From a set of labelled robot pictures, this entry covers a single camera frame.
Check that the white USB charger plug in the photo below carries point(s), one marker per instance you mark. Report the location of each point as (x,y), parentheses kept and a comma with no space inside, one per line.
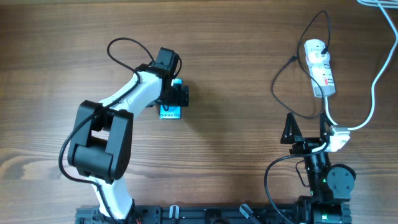
(317,57)

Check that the blue Galaxy smartphone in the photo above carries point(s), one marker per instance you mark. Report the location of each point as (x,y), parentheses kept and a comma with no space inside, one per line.
(170,112)

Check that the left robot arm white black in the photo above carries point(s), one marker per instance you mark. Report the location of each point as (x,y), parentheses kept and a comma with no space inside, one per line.
(99,147)

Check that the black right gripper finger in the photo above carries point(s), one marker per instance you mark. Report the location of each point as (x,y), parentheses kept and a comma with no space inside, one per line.
(291,133)
(324,124)

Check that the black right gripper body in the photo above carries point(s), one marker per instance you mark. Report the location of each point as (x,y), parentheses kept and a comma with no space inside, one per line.
(308,144)

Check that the white power strip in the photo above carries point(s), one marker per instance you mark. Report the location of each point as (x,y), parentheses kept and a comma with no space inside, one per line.
(323,83)

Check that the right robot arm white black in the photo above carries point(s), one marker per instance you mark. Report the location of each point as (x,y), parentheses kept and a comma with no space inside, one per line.
(330,185)

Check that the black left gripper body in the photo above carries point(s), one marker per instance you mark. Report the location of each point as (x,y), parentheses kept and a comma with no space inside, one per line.
(181,96)

